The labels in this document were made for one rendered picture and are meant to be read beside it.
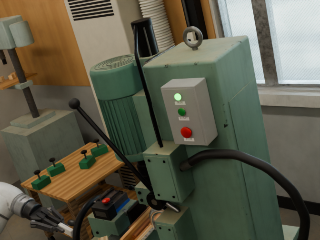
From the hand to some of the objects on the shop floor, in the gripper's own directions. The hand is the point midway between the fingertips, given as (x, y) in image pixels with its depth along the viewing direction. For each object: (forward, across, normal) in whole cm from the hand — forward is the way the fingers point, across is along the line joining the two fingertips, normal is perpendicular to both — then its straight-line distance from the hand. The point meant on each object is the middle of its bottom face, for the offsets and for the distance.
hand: (65, 229), depth 177 cm
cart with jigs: (-60, +94, +115) cm, 160 cm away
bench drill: (-132, +131, +141) cm, 234 cm away
